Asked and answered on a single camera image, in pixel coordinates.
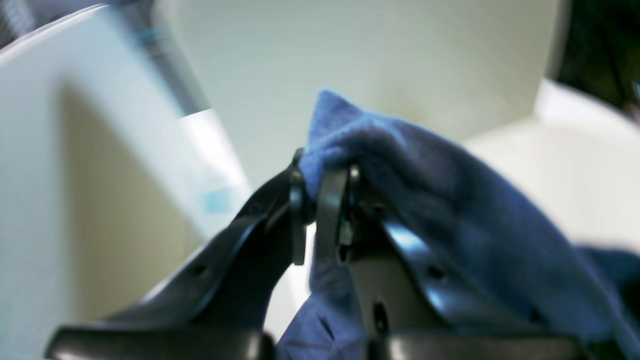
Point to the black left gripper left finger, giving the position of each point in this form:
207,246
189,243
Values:
214,306

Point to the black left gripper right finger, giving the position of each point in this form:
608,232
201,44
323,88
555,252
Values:
413,302

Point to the dark blue t-shirt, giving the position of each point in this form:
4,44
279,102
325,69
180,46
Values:
487,229

